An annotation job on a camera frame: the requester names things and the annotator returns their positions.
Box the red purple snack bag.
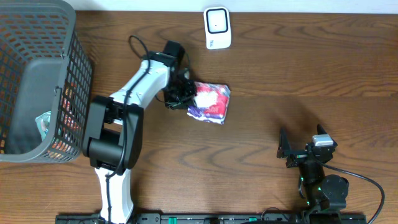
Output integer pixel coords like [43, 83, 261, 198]
[187, 82, 231, 124]

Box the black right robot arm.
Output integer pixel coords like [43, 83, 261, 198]
[277, 125, 349, 212]

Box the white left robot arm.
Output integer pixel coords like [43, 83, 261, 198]
[82, 40, 197, 223]

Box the white barcode scanner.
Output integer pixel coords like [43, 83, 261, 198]
[203, 6, 232, 50]

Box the grey plastic mesh basket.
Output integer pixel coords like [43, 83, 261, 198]
[1, 1, 93, 163]

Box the teal wrapped snack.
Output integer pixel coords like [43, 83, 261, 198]
[35, 111, 51, 141]

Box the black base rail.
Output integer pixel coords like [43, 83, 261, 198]
[55, 213, 366, 224]

